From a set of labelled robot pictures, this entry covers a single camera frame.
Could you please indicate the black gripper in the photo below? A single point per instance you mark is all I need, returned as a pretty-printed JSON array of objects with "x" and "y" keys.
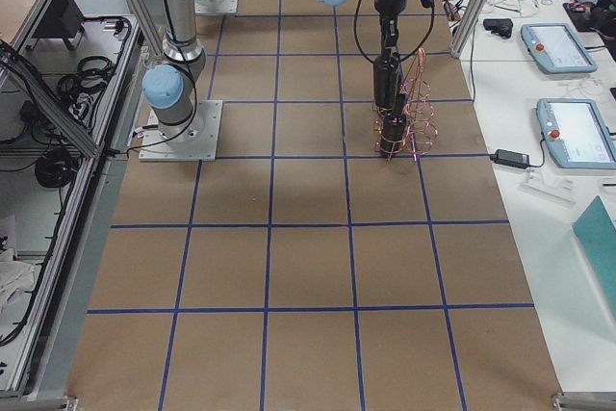
[{"x": 386, "y": 3}]

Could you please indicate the dark wine bottle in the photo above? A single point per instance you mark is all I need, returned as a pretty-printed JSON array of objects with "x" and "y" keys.
[
  {"x": 393, "y": 128},
  {"x": 386, "y": 82}
]

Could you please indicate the teach pendant tablet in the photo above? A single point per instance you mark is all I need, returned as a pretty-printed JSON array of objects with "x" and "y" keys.
[
  {"x": 575, "y": 133},
  {"x": 556, "y": 48}
]

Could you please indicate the black power adapter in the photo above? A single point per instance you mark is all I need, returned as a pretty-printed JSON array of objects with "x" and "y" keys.
[{"x": 510, "y": 159}]

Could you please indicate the teal folder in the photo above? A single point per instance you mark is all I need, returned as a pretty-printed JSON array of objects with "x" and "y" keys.
[{"x": 595, "y": 230}]

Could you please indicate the white cloth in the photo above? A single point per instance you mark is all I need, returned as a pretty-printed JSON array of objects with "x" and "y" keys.
[{"x": 17, "y": 277}]

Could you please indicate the copper wire bottle basket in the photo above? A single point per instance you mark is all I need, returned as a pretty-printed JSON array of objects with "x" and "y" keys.
[{"x": 421, "y": 132}]

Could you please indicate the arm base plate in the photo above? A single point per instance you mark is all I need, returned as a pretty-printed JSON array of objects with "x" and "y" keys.
[
  {"x": 227, "y": 7},
  {"x": 198, "y": 142}
]

